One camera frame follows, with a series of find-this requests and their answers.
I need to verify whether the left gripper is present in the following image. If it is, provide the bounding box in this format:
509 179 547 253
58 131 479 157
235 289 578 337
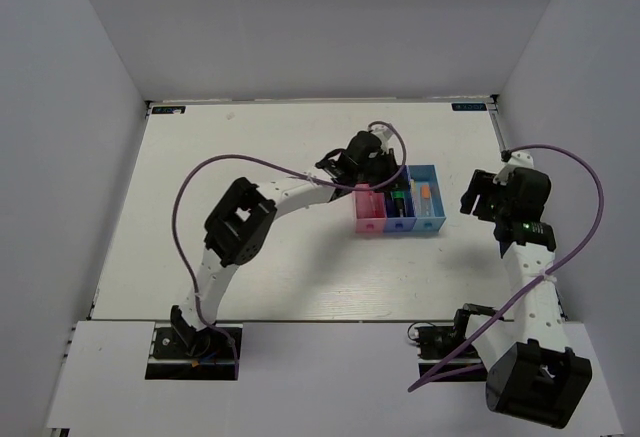
355 147 410 192

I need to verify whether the orange cap lead case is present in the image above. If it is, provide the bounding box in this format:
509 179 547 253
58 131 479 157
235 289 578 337
419 183 432 217

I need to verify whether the pink pen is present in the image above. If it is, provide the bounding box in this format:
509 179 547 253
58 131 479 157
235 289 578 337
368 192 376 217

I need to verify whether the yellow pen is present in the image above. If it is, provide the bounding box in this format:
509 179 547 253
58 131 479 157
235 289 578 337
373 193 385 218

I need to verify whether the purple cap highlighter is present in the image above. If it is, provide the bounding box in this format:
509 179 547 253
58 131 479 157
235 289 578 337
395 198 407 218

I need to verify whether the yellow cap lead case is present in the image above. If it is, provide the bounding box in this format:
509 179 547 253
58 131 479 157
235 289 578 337
410 179 420 217

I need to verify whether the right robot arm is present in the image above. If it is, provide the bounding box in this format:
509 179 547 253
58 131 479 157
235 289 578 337
451 167 592 429

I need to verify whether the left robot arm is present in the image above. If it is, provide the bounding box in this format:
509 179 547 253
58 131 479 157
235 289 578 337
170 121 408 356

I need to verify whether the pink bin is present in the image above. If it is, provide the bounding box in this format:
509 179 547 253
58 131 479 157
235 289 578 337
353 184 386 234

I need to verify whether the purple-blue bin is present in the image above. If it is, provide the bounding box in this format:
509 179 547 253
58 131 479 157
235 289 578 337
384 176 416 233

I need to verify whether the light blue bin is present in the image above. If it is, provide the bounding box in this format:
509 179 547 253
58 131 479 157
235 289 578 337
408 165 446 233

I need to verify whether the right corner label sticker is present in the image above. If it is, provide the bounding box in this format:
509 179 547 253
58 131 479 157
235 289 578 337
451 102 487 112

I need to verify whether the corner label sticker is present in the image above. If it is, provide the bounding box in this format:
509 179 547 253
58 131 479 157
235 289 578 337
451 102 487 112
151 106 186 115

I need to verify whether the left corner label sticker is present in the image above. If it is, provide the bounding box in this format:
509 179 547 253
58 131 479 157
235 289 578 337
151 106 186 115

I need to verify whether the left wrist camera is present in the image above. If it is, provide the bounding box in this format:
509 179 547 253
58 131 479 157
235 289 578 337
367 122 395 152

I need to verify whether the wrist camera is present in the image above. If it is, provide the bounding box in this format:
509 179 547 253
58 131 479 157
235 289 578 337
367 122 395 152
493 150 534 185

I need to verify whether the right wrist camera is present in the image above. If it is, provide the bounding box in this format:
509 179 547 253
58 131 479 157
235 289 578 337
493 150 534 185

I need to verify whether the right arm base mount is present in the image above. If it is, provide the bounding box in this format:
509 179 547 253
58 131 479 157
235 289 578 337
407 303 496 383

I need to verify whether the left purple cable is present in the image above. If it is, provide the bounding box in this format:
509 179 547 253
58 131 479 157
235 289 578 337
171 120 409 380

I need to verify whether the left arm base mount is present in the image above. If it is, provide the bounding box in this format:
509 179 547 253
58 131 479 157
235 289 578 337
145 324 239 381

